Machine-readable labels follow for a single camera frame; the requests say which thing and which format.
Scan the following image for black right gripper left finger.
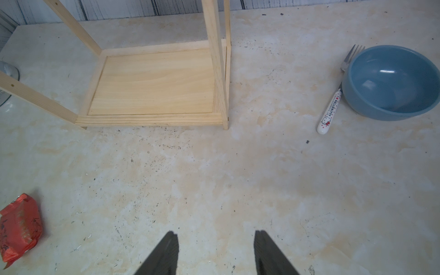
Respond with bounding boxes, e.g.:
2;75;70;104
135;231;179;275

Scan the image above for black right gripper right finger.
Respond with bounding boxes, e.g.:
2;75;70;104
253;230;299;275

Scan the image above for red tea bag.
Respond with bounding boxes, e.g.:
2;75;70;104
1;193;43;269

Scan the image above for wooden two-tier shelf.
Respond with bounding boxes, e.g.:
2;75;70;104
1;1;231;129

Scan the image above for blue ceramic bowl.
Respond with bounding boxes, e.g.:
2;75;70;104
341;45;440;121

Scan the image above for white handled fork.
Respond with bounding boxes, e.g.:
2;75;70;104
317;45;366;135

